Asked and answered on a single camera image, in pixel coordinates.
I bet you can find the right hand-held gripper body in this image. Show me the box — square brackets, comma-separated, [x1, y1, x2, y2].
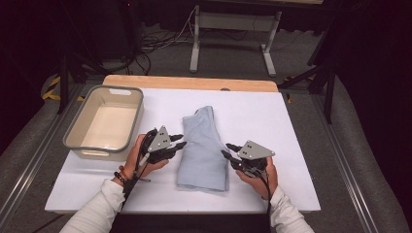
[236, 139, 276, 178]

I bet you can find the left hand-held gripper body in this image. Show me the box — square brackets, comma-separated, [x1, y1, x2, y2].
[139, 125, 178, 164]

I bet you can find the light blue garment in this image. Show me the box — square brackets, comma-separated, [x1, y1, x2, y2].
[176, 105, 230, 192]

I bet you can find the beige plastic basket grey rim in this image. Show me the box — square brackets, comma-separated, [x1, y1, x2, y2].
[62, 84, 145, 162]

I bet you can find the person's right hand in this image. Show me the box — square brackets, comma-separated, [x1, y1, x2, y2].
[235, 157, 279, 200]

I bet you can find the person's left hand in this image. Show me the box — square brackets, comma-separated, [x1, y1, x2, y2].
[120, 134, 169, 183]

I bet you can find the white table mat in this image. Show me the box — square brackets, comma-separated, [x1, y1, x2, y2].
[44, 87, 322, 215]

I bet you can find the black tripod stand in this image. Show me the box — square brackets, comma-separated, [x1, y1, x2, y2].
[278, 18, 337, 125]
[56, 0, 110, 115]

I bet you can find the yellow black floor tape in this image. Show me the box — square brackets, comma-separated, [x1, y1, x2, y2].
[42, 76, 86, 103]

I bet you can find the right hand-held gripper black cable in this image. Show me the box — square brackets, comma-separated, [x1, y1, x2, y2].
[256, 168, 274, 227]

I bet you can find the hand-held gripper black cable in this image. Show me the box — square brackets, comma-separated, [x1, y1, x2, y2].
[121, 151, 152, 208]
[256, 168, 274, 227]

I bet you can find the left hand-held gripper black cable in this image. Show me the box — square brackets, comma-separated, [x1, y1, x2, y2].
[121, 151, 152, 208]

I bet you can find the black bead bracelet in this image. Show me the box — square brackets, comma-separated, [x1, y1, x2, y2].
[113, 171, 128, 186]

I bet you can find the black floor cable bundle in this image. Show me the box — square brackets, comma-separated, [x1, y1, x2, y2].
[125, 28, 195, 76]

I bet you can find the aluminium floor rail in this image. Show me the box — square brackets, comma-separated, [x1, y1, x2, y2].
[310, 93, 380, 233]
[0, 83, 86, 224]

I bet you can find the white floor cable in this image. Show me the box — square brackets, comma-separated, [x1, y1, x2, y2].
[174, 6, 198, 43]

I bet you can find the metal stand frame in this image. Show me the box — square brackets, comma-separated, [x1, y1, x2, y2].
[189, 4, 283, 78]

